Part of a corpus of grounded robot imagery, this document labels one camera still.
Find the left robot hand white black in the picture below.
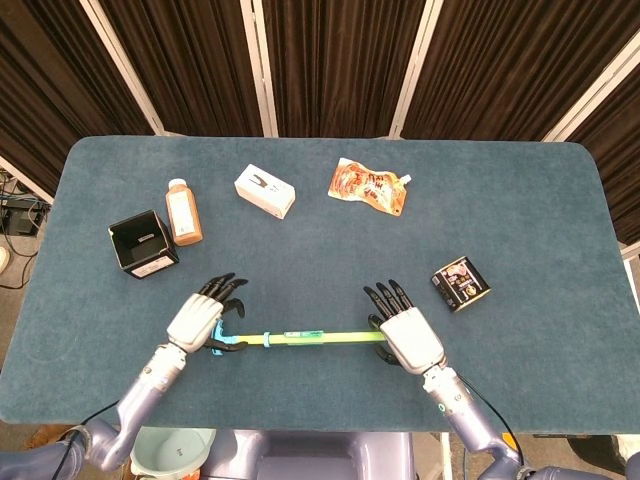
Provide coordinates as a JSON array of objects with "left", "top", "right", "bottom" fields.
[{"left": 166, "top": 272, "right": 250, "bottom": 354}]

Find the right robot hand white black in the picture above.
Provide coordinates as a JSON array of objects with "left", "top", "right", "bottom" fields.
[{"left": 363, "top": 279, "right": 446, "bottom": 375}]

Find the long yellow-green tube tool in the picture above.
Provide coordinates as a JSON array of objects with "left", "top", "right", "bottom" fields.
[{"left": 209, "top": 322, "right": 386, "bottom": 357}]

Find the black open square box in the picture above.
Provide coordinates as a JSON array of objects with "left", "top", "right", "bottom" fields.
[{"left": 107, "top": 209, "right": 180, "bottom": 279}]

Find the small black packet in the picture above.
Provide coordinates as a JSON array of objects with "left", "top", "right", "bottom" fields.
[{"left": 431, "top": 255, "right": 492, "bottom": 314}]

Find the brown drink bottle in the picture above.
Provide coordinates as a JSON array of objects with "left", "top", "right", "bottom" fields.
[{"left": 165, "top": 178, "right": 205, "bottom": 248}]

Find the white table leg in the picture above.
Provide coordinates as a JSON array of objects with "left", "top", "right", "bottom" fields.
[{"left": 439, "top": 432, "right": 454, "bottom": 480}]

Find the blue felt table mat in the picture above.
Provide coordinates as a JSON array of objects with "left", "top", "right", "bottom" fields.
[{"left": 0, "top": 135, "right": 640, "bottom": 435}]

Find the pale blue plastic basin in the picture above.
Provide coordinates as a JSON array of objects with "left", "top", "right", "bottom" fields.
[{"left": 129, "top": 426, "right": 217, "bottom": 480}]

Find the white rectangular carton box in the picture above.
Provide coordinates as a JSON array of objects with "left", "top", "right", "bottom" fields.
[{"left": 233, "top": 163, "right": 297, "bottom": 221}]

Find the purple robot torso base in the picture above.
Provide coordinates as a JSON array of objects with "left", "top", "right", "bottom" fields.
[{"left": 199, "top": 428, "right": 416, "bottom": 480}]

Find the orange spout pouch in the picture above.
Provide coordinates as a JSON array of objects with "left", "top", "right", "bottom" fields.
[{"left": 327, "top": 157, "right": 413, "bottom": 217}]

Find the brown leather shoe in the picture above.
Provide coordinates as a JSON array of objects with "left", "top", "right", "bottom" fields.
[{"left": 25, "top": 424, "right": 81, "bottom": 450}]

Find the black power brick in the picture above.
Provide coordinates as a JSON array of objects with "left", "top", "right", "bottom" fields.
[{"left": 3, "top": 205, "right": 40, "bottom": 237}]

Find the brown fabric partition panel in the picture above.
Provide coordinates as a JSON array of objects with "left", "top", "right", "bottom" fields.
[
  {"left": 259, "top": 0, "right": 444, "bottom": 139},
  {"left": 399, "top": 0, "right": 640, "bottom": 144},
  {"left": 97, "top": 0, "right": 279, "bottom": 137},
  {"left": 542, "top": 29, "right": 640, "bottom": 246},
  {"left": 0, "top": 0, "right": 166, "bottom": 201}
]

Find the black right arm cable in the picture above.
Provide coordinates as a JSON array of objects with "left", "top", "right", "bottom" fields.
[{"left": 458, "top": 374, "right": 527, "bottom": 469}]

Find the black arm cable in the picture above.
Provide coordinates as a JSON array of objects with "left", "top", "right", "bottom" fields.
[
  {"left": 458, "top": 374, "right": 527, "bottom": 469},
  {"left": 53, "top": 401, "right": 124, "bottom": 480}
]

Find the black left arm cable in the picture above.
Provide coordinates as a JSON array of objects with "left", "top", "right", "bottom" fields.
[{"left": 53, "top": 401, "right": 124, "bottom": 480}]

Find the grey floor cable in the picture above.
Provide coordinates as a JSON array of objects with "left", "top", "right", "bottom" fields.
[{"left": 0, "top": 232, "right": 40, "bottom": 291}]

